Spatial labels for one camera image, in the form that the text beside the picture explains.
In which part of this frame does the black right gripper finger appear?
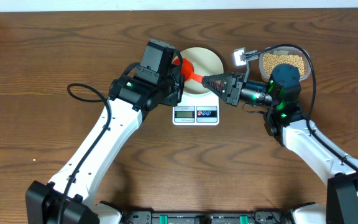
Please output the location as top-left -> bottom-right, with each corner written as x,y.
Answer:
208,81 -> 231,101
201,72 -> 234,86

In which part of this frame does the red measuring scoop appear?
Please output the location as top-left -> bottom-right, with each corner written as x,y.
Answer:
173,58 -> 203,84

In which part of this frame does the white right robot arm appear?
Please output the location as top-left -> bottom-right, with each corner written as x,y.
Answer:
202,64 -> 358,223

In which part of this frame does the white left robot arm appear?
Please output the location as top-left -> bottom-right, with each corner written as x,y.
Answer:
25,60 -> 185,223

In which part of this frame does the cream bowl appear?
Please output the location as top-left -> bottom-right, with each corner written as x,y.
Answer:
180,47 -> 224,95

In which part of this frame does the white digital kitchen scale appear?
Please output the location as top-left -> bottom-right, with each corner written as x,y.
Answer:
172,81 -> 219,126

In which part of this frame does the clear plastic bean container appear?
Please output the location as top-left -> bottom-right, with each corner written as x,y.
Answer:
259,47 -> 311,82

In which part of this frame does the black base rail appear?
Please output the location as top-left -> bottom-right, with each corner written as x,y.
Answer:
119,210 -> 293,224

